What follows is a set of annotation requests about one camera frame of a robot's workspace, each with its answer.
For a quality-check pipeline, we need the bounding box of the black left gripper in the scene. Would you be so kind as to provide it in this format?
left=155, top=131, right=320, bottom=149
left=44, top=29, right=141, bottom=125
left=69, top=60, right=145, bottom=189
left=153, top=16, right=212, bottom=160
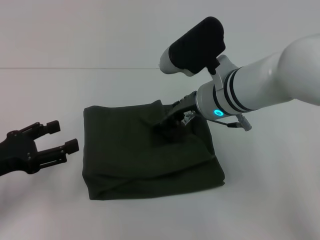
left=0, top=120, right=80, bottom=178

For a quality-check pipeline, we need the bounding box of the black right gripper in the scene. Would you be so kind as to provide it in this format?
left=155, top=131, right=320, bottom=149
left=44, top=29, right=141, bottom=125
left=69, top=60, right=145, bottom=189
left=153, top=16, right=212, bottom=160
left=152, top=90, right=199, bottom=141

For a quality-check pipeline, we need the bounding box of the dark green t-shirt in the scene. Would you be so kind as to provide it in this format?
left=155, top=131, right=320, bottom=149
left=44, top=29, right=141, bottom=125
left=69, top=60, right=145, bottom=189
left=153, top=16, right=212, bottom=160
left=81, top=99, right=225, bottom=201

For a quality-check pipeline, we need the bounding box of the silver right wrist cable plug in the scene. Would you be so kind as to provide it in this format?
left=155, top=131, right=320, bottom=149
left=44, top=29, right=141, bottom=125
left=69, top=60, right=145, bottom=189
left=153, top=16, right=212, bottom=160
left=180, top=110, right=196, bottom=126

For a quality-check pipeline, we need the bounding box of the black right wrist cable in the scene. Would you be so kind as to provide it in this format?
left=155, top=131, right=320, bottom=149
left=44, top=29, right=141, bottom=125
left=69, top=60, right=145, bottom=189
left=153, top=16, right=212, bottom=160
left=211, top=114, right=253, bottom=132

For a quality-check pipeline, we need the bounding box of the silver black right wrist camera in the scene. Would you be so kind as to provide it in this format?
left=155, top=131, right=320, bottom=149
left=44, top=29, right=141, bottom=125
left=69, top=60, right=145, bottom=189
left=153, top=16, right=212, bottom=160
left=158, top=16, right=227, bottom=77

